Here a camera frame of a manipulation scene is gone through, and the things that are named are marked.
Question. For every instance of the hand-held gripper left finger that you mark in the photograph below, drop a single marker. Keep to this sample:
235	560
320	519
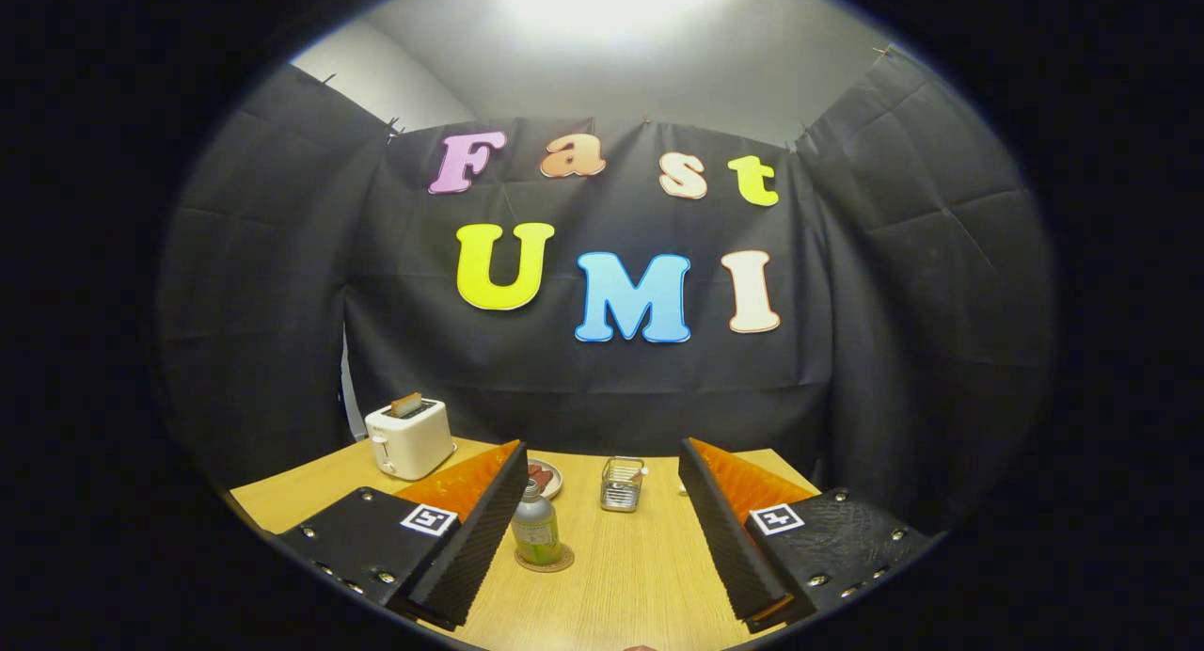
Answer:
489	529

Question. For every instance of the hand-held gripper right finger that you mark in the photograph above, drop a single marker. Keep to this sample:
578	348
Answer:
724	529

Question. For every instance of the silver juice bottle green label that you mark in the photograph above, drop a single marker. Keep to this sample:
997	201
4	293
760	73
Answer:
536	529

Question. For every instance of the round brown coaster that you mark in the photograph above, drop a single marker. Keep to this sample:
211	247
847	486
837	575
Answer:
564	563

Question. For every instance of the brown meat slices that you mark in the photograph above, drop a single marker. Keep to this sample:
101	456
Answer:
539	475

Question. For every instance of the small white plate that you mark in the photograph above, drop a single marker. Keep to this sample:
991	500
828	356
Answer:
555	482

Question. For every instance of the wooden table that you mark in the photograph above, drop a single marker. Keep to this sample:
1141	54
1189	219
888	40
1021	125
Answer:
649	576

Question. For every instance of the white toaster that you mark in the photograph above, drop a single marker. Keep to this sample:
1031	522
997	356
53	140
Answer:
409	444

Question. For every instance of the toast slice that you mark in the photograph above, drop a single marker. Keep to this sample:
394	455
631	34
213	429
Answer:
406	404

